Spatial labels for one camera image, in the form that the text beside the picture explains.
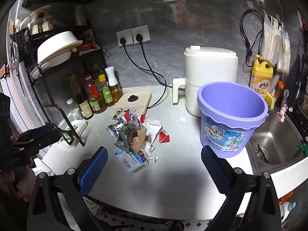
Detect white bottle blue cap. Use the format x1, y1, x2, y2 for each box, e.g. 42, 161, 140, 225
279, 201, 296, 222

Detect printed foil snack packet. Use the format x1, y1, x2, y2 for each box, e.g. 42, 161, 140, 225
113, 109, 141, 128

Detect white ladle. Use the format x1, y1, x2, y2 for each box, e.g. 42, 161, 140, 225
18, 17, 30, 32

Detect green label bottle yellow cap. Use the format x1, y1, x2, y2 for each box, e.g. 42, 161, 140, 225
97, 74, 115, 107

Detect steel sink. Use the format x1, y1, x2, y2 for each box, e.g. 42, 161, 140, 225
248, 109, 307, 171

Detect beige board with black knob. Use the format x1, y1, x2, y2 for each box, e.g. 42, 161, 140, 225
110, 92, 152, 119

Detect small clear bottle white cap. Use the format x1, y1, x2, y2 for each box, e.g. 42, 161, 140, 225
66, 98, 83, 121

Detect glass spice jar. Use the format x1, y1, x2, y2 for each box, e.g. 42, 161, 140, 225
30, 17, 43, 36
41, 16, 54, 32

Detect hanging black cable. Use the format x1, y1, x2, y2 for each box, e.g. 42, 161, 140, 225
240, 9, 265, 67

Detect clear lidded container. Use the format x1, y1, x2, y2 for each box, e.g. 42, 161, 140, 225
30, 5, 51, 21

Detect hanging clear plastic bags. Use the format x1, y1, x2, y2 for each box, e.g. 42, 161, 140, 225
261, 12, 291, 74

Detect yellow detergent bottle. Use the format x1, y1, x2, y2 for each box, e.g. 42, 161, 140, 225
249, 54, 275, 99

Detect white paper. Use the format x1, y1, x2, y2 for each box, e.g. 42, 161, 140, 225
141, 142, 159, 162

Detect sink strainer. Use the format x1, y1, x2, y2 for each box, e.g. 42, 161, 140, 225
254, 144, 269, 163

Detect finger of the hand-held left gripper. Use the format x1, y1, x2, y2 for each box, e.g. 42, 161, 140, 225
12, 135, 71, 155
11, 123, 64, 147

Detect white plate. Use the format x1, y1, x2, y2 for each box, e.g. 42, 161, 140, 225
31, 50, 73, 80

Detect silver foil wrapper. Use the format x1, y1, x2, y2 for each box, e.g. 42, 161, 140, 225
106, 123, 139, 154

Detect red and white packet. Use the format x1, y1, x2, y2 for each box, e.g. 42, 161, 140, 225
159, 129, 171, 143

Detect black dish rack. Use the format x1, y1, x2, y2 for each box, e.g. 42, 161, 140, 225
10, 28, 107, 147

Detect black power cable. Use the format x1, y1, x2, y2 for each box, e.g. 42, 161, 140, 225
120, 37, 166, 86
135, 34, 167, 109

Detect dark capped bottle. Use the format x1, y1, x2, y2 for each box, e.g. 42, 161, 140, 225
93, 63, 104, 80

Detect person's left hand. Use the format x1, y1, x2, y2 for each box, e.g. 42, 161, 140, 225
0, 167, 36, 201

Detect yellow sponge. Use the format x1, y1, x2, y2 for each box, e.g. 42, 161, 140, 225
266, 93, 276, 110

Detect purple plastic bucket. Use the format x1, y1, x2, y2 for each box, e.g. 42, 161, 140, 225
197, 81, 269, 159

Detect green scrubber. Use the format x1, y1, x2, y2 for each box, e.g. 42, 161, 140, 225
296, 143, 308, 156

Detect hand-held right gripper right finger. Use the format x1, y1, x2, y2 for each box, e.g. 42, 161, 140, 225
201, 145, 282, 231

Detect white bowl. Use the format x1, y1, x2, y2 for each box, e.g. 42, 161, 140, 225
37, 31, 83, 64

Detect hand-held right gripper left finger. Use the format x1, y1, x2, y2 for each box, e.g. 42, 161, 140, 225
26, 146, 109, 231

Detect pink cup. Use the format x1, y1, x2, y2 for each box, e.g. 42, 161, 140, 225
75, 5, 87, 26

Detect brown paper scrap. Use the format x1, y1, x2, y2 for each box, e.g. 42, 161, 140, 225
131, 128, 151, 152

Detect white tissue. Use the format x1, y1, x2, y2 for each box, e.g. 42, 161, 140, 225
142, 117, 163, 145

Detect dark soy sauce bottle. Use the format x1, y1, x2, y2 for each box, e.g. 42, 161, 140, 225
68, 75, 94, 120

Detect white and blue medicine box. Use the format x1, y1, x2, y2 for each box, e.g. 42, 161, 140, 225
113, 148, 150, 176

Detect white wall socket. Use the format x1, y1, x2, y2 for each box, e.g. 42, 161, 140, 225
131, 24, 151, 44
116, 29, 134, 47

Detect white kitchen appliance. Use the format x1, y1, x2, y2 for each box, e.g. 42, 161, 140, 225
172, 45, 239, 118

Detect white tray with green item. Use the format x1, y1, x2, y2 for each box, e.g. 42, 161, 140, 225
56, 119, 87, 147

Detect oil spray bottle white cap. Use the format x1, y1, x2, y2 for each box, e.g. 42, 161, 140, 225
105, 66, 124, 104

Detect orange lidded container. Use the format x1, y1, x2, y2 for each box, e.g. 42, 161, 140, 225
274, 80, 285, 99

